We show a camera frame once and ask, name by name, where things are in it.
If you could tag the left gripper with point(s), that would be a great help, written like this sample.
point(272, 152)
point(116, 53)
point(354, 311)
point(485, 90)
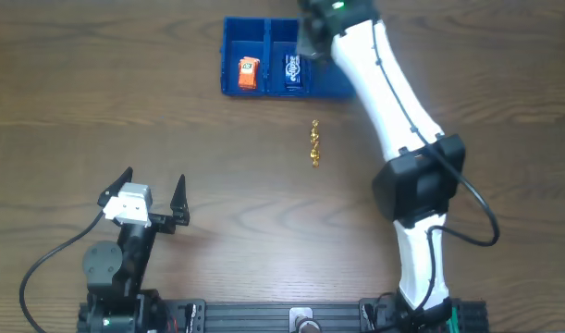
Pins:
point(162, 223)

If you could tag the orange candy box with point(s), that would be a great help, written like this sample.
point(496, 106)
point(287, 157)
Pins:
point(253, 59)
point(248, 76)

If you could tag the gold candy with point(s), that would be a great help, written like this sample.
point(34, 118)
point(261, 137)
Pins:
point(315, 132)
point(315, 156)

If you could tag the blue candy pack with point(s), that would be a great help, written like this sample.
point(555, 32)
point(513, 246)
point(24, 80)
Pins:
point(293, 71)

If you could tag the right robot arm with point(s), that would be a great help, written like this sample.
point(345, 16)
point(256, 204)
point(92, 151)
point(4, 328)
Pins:
point(384, 83)

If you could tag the blue tray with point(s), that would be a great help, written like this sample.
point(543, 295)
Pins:
point(276, 69)

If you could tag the mounting rail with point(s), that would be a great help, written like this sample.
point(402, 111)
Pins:
point(254, 316)

